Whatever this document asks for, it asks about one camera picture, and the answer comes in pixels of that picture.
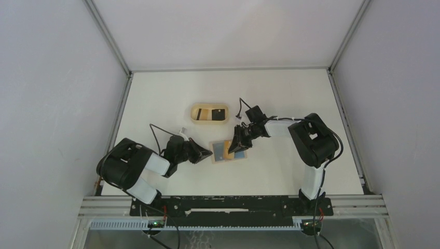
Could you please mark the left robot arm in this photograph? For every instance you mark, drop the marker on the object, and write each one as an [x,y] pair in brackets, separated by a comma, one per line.
[123,166]

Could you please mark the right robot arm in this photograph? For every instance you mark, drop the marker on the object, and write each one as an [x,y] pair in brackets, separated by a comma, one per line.
[316,144]

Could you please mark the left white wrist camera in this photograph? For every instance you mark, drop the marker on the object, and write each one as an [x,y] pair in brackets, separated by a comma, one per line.
[182,133]

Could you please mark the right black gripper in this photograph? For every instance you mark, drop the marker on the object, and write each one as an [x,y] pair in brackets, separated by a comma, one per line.
[238,142]

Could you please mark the wooden oval tray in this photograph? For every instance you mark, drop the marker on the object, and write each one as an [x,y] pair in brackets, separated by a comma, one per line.
[200,113]

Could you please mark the gold VIP card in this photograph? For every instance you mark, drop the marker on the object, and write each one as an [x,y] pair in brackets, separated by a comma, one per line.
[226,154]

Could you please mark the grey card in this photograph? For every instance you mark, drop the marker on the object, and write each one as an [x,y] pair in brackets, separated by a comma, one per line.
[218,151]

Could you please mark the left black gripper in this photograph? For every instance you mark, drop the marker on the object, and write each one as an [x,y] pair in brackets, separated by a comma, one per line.
[198,152]

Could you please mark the black card in tray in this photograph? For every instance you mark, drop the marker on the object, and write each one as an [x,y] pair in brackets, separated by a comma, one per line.
[218,114]

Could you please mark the beige card holder wallet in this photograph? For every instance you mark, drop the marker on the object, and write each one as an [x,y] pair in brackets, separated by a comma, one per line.
[238,155]

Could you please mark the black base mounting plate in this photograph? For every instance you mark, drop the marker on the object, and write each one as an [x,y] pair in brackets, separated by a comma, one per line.
[232,211]

